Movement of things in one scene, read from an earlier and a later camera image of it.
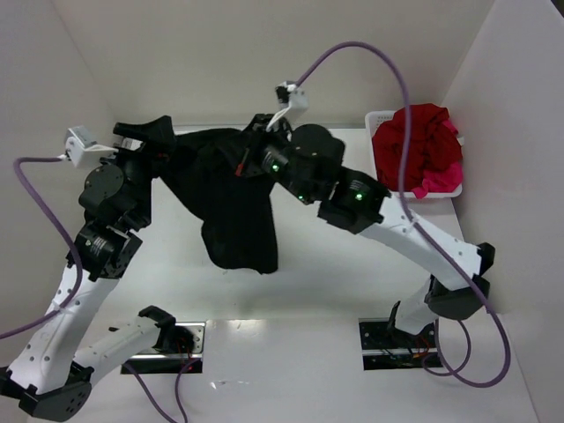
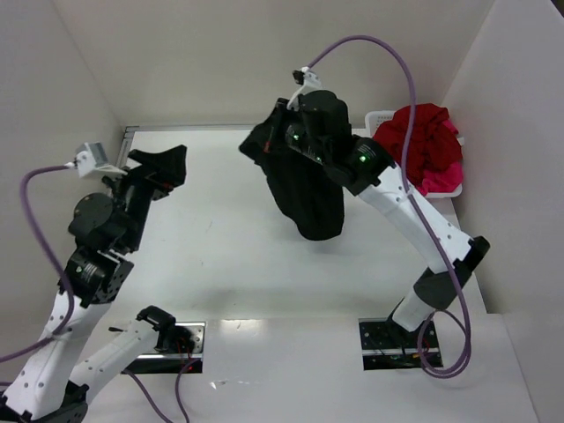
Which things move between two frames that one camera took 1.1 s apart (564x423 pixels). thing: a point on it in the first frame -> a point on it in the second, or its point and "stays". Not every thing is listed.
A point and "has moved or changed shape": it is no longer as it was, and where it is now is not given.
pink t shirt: (443, 180) stays
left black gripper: (144, 144) -> (144, 180)
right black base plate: (385, 345) stays
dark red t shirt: (431, 144) stays
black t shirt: (234, 211) has moved or changed shape
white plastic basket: (370, 121) stays
